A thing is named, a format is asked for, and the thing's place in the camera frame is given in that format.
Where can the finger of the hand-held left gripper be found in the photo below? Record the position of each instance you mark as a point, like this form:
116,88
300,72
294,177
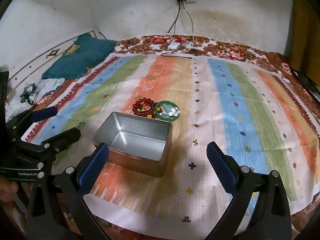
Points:
62,137
43,113

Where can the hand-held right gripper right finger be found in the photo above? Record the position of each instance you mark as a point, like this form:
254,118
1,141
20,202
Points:
222,170

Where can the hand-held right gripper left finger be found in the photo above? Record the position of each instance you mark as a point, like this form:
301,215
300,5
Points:
93,170

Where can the metal tin box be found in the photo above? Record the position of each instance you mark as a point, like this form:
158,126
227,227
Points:
140,130

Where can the green jade bangle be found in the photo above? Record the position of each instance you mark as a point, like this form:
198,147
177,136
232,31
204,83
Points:
163,102

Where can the person's left hand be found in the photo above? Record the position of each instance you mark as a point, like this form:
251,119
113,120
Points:
7,190

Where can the white patterned cloth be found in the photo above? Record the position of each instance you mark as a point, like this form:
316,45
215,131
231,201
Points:
50,85

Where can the white bordered sheet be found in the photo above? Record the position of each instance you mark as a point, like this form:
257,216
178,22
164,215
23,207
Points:
37,57

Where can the striped colourful cloth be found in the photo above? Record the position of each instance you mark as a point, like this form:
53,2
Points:
225,105

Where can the teal pillow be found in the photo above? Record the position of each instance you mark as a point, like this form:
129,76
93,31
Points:
80,57

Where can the white charger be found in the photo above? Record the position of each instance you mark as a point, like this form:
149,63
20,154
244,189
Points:
175,46

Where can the yellow curtain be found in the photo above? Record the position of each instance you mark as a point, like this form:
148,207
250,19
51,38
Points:
305,30

